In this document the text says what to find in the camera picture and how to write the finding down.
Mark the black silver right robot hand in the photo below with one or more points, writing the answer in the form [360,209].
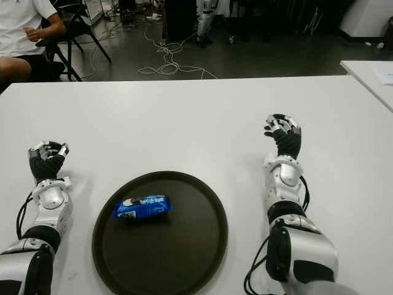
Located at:
[287,141]

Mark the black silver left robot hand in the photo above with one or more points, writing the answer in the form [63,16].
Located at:
[46,166]

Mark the blue Oreo packet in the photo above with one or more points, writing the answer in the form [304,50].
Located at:
[142,207]

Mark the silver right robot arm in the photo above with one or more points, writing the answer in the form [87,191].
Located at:
[288,209]

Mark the white side table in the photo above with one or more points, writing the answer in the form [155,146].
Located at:
[362,73]

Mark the black wheeled stand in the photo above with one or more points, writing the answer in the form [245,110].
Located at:
[231,38]

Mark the white paper sheet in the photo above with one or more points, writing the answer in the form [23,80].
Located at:
[385,75]

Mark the round dark brown tray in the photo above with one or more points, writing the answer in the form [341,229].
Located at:
[159,233]

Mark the black folding chair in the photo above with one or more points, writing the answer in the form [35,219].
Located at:
[80,26]

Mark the seated person in white shirt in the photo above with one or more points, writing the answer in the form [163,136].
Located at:
[18,24]

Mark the silver humanoid robot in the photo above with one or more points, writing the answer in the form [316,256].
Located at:
[204,21]

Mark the white cabinet with black base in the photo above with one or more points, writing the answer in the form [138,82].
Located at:
[368,15]

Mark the white power strip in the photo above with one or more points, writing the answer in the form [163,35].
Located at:
[153,17]

